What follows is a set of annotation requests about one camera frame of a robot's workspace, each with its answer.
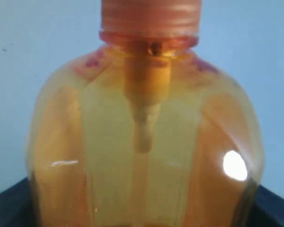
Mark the orange pump soap bottle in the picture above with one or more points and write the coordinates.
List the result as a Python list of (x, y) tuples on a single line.
[(142, 132)]

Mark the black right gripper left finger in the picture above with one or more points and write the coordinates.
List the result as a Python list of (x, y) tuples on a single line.
[(16, 208)]

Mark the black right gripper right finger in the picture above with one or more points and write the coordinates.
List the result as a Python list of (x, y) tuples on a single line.
[(268, 209)]

